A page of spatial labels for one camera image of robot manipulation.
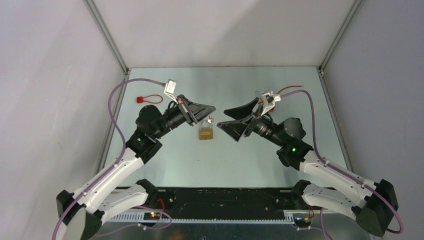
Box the red cable seal open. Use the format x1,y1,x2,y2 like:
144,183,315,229
277,85,304,95

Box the small silver key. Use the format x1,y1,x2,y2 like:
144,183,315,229
207,115,214,125

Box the right controller board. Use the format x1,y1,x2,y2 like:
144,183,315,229
293,217,312,230

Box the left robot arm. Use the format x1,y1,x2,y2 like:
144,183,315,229
56,94,216,240

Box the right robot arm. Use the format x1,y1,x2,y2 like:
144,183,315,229
217,98,399,237

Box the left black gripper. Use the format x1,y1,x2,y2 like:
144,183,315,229
153,94,216,140

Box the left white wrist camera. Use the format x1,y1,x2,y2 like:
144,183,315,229
163,79,178,103

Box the grey slotted cable duct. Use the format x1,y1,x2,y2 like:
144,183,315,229
108,211,295,224

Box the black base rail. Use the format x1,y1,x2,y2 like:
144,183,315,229
144,187,308,220

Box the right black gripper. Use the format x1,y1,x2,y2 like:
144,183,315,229
217,98,286,148

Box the right aluminium frame post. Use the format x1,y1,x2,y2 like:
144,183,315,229
318,0,364,75

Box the left aluminium frame post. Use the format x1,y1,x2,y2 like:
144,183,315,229
83,0,129,75

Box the left controller board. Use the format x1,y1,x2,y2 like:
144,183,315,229
143,212,161,221

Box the aluminium frame post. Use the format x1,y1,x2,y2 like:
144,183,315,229
83,0,129,75
318,0,364,75

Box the controller board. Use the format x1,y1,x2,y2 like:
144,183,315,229
293,217,312,230
143,212,161,221

